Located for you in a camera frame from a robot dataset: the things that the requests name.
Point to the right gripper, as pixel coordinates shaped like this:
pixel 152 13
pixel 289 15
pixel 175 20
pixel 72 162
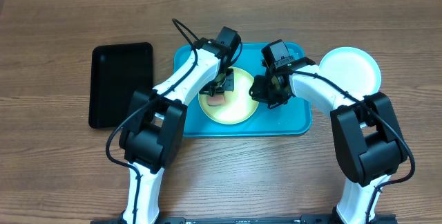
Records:
pixel 261 96

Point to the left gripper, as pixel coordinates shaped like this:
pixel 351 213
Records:
pixel 228 87

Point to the pink sponge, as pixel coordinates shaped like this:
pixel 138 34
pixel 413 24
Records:
pixel 216 100

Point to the yellow-green plate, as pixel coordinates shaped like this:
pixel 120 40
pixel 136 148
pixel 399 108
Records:
pixel 237 105

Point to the light blue plate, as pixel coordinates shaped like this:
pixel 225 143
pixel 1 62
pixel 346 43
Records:
pixel 352 69

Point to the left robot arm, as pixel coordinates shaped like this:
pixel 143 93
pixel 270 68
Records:
pixel 152 132

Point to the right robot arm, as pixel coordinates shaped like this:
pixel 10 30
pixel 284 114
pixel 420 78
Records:
pixel 369 145

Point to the teal serving tray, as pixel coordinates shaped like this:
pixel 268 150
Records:
pixel 293 118

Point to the black rectangular tray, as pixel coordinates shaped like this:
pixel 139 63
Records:
pixel 116 72

